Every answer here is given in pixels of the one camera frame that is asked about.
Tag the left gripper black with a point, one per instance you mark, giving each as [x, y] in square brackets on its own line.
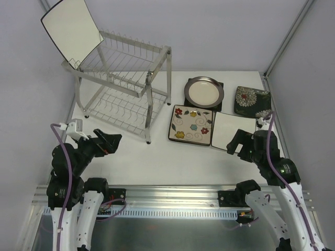
[100, 143]

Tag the right aluminium frame post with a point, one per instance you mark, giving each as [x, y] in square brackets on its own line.
[289, 36]

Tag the steel two-tier dish rack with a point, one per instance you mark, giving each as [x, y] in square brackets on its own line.
[124, 82]

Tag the slotted cable duct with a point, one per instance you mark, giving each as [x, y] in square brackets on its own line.
[164, 213]

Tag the white square plate black rim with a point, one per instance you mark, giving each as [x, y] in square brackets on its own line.
[71, 27]

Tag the aluminium frame post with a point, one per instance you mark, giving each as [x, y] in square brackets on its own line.
[45, 5]
[289, 36]

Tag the left aluminium frame post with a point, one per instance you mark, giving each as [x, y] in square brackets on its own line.
[45, 5]

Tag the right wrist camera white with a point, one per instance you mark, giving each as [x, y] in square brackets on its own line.
[262, 124]

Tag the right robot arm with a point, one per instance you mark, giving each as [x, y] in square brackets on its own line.
[293, 230]

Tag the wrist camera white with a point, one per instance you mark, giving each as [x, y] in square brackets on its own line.
[262, 124]
[74, 129]

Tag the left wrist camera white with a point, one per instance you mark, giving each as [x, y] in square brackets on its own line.
[74, 129]

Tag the cream floral square plate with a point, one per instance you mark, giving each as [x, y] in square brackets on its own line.
[191, 125]

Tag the round cream plate brown rim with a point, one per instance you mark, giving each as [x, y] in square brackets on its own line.
[204, 92]

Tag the aluminium mounting rail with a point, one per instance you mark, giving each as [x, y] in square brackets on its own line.
[175, 197]

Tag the black dahlia square plate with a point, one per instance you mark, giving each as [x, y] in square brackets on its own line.
[251, 102]

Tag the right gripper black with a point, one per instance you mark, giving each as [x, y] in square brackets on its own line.
[246, 145]

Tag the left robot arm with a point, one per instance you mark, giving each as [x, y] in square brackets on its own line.
[74, 203]

